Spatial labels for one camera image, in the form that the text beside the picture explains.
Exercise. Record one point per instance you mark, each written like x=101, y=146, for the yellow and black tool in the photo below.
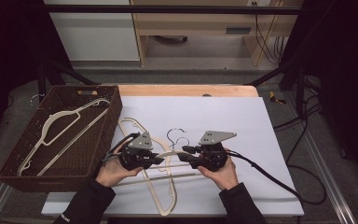
x=273, y=98

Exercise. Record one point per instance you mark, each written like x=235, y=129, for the person's left hand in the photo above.
x=112, y=172

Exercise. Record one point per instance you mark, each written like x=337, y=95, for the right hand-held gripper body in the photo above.
x=216, y=137

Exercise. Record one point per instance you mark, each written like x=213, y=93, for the black horizontal metal bar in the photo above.
x=167, y=9

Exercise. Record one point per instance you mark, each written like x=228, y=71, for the dark chair base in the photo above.
x=172, y=39

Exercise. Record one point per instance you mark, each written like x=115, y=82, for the brown woven basket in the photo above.
x=84, y=146

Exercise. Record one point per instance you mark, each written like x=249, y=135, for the black curtain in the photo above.
x=345, y=62
x=9, y=46

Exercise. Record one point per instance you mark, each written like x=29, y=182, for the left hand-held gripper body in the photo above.
x=141, y=142

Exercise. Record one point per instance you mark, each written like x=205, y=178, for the person's right hand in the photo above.
x=225, y=177

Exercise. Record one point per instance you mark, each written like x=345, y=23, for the white table sheet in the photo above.
x=230, y=118

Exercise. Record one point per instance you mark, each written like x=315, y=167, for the beige clothes hanger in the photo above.
x=150, y=186
x=60, y=114
x=171, y=153

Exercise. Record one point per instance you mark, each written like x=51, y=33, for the white cabinet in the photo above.
x=96, y=34

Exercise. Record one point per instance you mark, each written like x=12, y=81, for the black metal stand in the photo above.
x=299, y=84
x=42, y=77

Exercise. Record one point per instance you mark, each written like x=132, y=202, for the light wooden desk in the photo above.
x=192, y=23

